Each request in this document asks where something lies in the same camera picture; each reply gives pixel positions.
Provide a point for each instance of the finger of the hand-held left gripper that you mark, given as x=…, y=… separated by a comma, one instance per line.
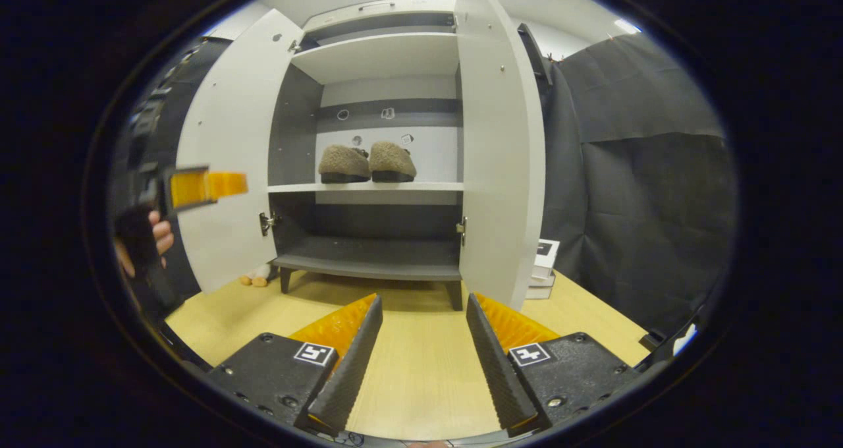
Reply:
x=204, y=188

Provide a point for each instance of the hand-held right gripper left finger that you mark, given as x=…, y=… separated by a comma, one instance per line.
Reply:
x=349, y=369

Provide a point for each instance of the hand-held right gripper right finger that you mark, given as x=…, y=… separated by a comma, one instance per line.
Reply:
x=500, y=369

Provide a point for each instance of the white shoe cabinet door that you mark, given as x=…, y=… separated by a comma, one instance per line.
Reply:
x=230, y=105
x=500, y=158

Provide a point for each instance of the white and grey shoe cabinet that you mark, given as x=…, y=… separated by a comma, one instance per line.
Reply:
x=369, y=257

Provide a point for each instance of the brown fuzzy slipper shoe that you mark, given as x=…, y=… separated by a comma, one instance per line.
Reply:
x=342, y=161
x=392, y=158

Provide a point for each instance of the plain white box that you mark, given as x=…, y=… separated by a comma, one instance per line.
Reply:
x=540, y=288

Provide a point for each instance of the penguin plush toy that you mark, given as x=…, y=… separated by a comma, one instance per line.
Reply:
x=258, y=278

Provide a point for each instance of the white picture box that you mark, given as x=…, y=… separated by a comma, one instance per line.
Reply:
x=545, y=253

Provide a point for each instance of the black backdrop cloth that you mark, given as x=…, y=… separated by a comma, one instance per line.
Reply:
x=658, y=204

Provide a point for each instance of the ceiling light panel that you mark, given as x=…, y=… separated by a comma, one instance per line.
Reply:
x=627, y=26

